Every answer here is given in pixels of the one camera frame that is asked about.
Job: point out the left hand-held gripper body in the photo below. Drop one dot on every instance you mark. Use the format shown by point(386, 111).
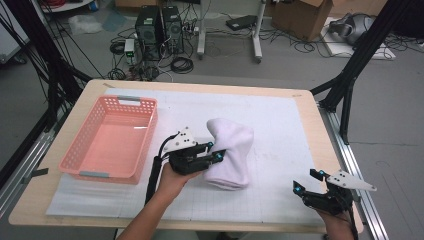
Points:
point(185, 163)

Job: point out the white cabinet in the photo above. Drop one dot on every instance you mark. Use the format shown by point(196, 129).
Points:
point(10, 36)

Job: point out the pink plastic basket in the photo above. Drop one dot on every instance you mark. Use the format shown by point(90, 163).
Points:
point(113, 143)

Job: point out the grey rounded device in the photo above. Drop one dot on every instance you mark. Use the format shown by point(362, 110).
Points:
point(353, 28)

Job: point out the open cardboard box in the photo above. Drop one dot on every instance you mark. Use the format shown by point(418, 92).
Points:
point(300, 20)

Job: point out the black flat box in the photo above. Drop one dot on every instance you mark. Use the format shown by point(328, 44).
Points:
point(241, 22)

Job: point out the teal sheet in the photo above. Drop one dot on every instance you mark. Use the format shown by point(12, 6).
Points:
point(115, 20)

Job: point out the black metal frame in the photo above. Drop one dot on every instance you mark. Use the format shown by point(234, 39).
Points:
point(360, 53)
point(58, 66)

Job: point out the white round table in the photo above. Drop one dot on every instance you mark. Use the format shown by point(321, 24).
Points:
point(75, 5)

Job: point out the white flat board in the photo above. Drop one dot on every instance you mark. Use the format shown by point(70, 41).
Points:
point(336, 50)

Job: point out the white grid mat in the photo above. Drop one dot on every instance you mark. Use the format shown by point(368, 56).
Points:
point(266, 110)

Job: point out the black computer tower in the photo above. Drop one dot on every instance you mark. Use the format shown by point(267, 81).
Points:
point(148, 30)
point(173, 30)

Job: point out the white stand frame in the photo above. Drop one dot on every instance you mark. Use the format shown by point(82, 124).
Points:
point(256, 36)

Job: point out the lilac printed towel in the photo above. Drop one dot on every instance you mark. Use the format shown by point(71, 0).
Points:
point(233, 150)

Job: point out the clear plastic bag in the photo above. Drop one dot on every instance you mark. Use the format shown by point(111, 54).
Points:
point(83, 24)

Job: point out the person's right hand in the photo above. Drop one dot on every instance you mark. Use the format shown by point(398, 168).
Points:
point(336, 228)

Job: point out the grey foam sheet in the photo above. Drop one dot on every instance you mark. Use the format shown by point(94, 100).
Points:
point(83, 200)

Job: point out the aluminium rail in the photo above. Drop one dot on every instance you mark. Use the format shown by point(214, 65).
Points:
point(373, 220)
point(36, 146)

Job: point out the small white box green light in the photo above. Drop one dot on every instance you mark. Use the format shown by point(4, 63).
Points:
point(129, 46)

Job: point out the black rail bracket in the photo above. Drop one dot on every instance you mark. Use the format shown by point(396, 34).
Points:
point(38, 172)

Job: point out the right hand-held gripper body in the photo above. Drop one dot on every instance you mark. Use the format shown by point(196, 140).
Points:
point(333, 200)

